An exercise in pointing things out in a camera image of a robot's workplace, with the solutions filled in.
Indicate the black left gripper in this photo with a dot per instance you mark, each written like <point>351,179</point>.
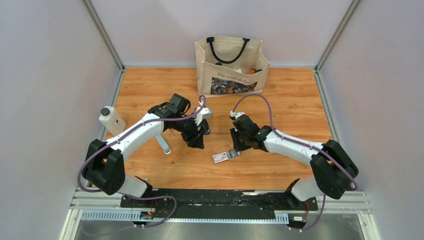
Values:
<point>194,138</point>

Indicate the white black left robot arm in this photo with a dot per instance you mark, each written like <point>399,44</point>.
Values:
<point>104,166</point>

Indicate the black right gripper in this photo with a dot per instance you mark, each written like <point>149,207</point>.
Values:
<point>237,146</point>

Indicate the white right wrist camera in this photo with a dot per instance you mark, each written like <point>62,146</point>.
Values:
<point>234,115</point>

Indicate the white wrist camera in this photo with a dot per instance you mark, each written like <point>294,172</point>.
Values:
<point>202,114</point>
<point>234,115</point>

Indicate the beige canvas tote bag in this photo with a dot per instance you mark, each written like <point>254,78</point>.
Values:
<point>223,63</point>

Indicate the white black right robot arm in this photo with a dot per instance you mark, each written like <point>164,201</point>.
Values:
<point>333,170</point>

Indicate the white plastic bottle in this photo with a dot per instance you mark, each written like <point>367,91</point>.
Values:
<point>112,120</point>

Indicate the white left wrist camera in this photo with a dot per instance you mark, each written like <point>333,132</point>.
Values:
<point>202,114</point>

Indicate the staple box with staples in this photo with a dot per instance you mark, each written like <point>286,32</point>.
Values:
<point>225,156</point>

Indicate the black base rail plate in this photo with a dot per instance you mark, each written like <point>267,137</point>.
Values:
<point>221,204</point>

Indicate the orange object in bag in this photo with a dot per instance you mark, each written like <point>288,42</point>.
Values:
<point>252,71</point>

